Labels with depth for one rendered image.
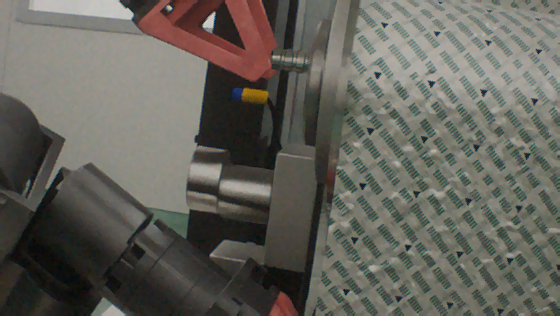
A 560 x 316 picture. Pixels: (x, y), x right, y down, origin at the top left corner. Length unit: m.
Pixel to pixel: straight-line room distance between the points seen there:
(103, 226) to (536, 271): 0.24
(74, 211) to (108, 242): 0.03
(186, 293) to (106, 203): 0.07
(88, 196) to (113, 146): 5.83
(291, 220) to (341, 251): 0.08
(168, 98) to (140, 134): 0.26
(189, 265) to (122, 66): 5.80
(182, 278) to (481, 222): 0.16
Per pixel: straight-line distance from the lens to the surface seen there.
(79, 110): 6.50
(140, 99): 6.39
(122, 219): 0.62
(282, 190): 0.69
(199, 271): 0.62
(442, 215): 0.61
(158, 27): 0.68
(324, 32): 0.65
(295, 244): 0.70
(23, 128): 0.64
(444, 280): 0.62
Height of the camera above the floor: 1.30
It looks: 8 degrees down
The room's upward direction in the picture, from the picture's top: 8 degrees clockwise
